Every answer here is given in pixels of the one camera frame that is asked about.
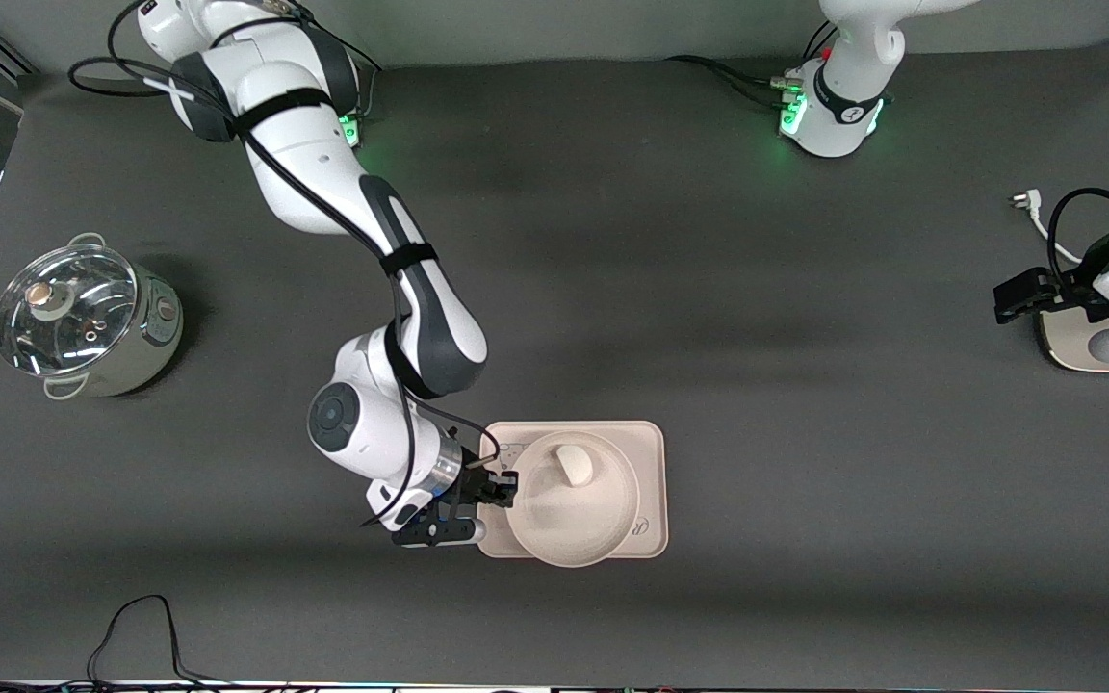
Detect black right arm base cables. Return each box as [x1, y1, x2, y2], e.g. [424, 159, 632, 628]
[333, 38, 390, 121]

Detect glass pot lid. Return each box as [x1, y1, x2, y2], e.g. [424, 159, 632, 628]
[0, 244, 140, 377]

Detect steel pot with glass lid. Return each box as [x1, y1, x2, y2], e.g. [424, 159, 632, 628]
[0, 233, 185, 400]

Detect black arm base cables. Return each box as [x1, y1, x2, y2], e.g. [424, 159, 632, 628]
[333, 38, 390, 121]
[665, 19, 839, 109]

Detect dark grey table cloth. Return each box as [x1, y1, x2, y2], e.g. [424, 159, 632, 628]
[0, 34, 1109, 686]

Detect small white bun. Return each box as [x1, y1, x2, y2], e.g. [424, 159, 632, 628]
[555, 447, 595, 486]

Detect white power cord with plug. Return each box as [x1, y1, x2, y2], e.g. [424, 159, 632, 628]
[1010, 191, 1090, 266]

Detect round beige plate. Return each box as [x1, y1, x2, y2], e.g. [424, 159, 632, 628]
[505, 430, 641, 568]

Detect thin black looped cable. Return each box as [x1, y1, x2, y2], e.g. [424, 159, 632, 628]
[0, 595, 228, 690]

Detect black left arm base cables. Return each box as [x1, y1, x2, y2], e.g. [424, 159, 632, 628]
[665, 19, 839, 109]

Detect beige rectangular rabbit tray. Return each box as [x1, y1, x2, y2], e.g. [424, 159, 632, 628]
[476, 421, 669, 559]

